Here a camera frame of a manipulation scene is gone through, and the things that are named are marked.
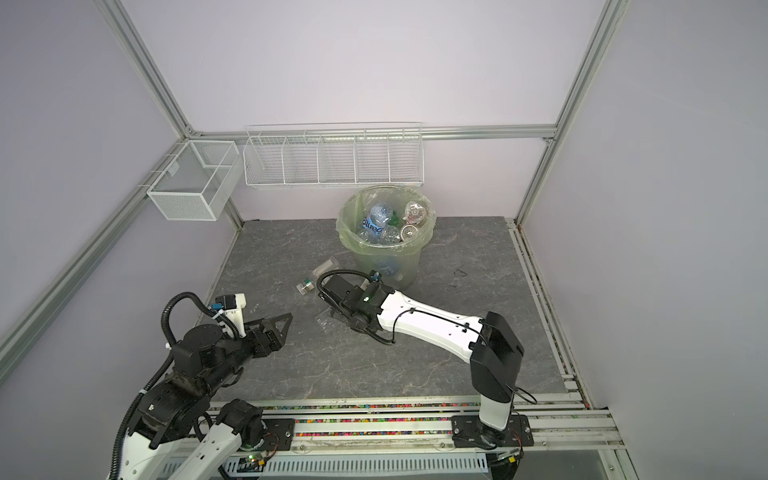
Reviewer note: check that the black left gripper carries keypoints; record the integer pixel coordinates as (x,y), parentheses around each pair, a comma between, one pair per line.
(276,340)

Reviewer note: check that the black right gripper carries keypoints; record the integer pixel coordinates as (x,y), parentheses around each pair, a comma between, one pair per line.
(345,317)

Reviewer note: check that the clear square bottle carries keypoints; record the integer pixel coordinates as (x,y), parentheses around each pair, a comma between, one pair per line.
(309,283)

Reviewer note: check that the clear bottle blue pink label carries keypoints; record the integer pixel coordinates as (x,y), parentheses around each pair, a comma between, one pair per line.
(375,222)

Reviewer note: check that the blue label bottle back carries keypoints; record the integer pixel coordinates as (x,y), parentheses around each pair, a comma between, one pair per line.
(328,320)

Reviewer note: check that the red label clear bottle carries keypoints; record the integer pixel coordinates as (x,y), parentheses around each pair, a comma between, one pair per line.
(415,213)

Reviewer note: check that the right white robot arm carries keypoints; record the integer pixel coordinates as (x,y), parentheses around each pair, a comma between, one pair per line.
(486,343)

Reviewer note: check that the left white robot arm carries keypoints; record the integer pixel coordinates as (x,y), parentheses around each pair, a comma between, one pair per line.
(208,358)

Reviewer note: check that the green lined mesh waste bin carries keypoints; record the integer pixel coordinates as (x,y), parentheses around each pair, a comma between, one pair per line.
(397,264)

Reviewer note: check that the small white mesh basket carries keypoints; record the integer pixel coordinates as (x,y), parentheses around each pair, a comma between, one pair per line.
(198,181)

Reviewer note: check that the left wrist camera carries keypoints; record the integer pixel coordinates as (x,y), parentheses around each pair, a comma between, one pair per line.
(228,310)

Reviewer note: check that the long white wire shelf basket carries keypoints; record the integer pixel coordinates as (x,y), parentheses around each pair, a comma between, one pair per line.
(334,154)

